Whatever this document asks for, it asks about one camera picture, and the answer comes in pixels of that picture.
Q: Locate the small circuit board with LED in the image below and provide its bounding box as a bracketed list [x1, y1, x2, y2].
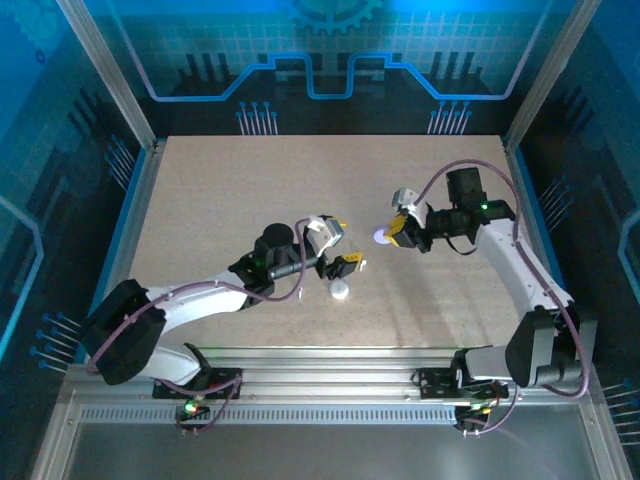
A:
[455, 397, 501, 426]
[174, 399, 212, 424]

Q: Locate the grey metal panel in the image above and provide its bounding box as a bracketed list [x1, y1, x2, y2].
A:
[64, 424, 601, 480]

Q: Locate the aluminium table side rail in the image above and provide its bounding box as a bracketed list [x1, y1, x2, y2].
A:
[89, 139, 166, 316]
[502, 137, 576, 311]

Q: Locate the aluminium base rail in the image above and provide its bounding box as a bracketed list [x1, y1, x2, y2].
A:
[63, 344, 604, 407]

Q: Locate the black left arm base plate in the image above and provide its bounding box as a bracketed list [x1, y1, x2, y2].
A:
[152, 367, 245, 401]

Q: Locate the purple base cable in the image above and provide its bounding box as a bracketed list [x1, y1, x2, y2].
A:
[457, 382, 519, 437]
[173, 373, 247, 437]

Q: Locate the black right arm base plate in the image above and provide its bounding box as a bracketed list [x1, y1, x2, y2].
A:
[416, 367, 510, 401]

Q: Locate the slotted grey cable duct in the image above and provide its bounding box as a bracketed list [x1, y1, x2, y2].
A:
[79, 406, 459, 426]

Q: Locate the aluminium frame post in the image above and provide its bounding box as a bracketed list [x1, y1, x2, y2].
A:
[501, 0, 604, 154]
[55, 0, 160, 154]

